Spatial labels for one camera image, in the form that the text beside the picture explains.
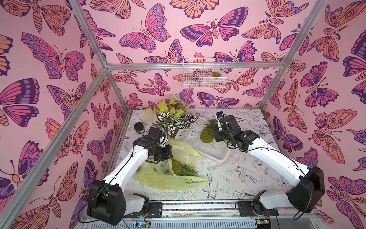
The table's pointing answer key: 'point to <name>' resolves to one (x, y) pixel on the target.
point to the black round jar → (139, 128)
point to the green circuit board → (142, 224)
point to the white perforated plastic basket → (191, 136)
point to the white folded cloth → (148, 118)
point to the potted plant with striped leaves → (170, 115)
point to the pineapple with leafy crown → (180, 169)
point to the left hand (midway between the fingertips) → (174, 154)
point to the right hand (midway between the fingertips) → (218, 128)
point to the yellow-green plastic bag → (160, 176)
